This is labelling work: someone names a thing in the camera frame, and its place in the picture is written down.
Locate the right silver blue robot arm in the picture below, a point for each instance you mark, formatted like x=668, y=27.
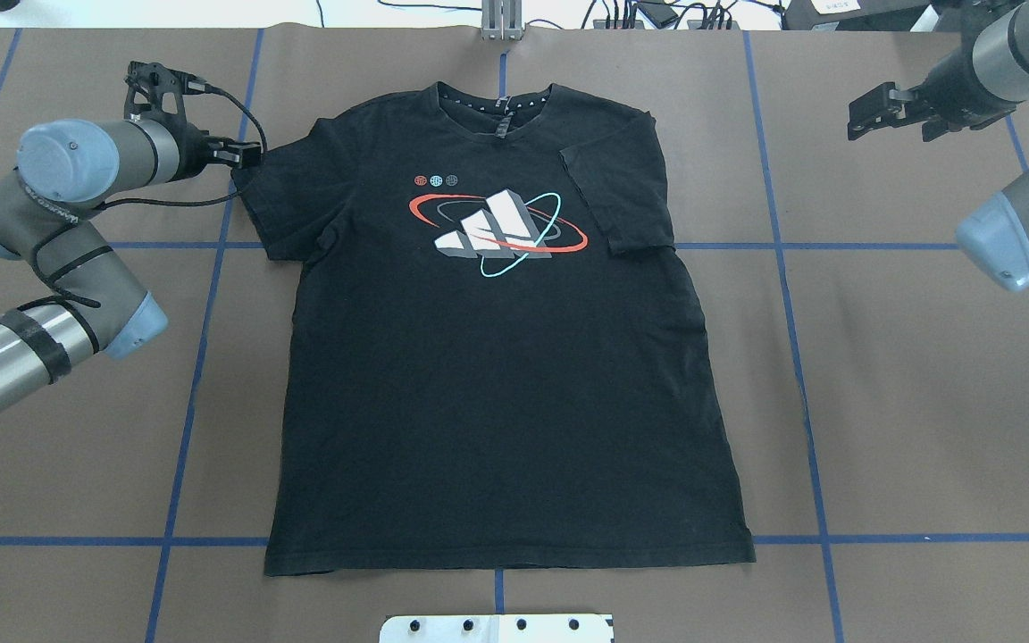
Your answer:
x=981, y=83

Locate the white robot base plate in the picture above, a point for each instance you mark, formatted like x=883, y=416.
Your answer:
x=579, y=627

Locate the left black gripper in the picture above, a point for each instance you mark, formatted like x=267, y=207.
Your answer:
x=194, y=150

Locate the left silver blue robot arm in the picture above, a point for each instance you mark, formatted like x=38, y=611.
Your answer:
x=96, y=305

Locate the black printed t-shirt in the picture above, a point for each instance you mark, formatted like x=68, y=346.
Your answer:
x=497, y=359

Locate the aluminium frame post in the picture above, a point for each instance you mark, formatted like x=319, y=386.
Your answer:
x=502, y=20

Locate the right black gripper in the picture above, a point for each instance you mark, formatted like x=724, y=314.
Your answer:
x=950, y=93

